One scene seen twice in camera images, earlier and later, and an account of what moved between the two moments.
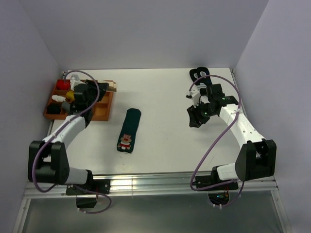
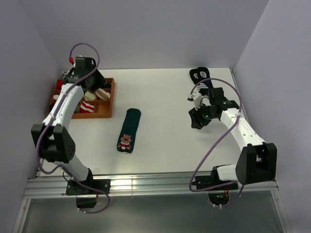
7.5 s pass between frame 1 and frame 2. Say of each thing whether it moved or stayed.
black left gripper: moved
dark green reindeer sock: stayed
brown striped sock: moved
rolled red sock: stayed
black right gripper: stayed
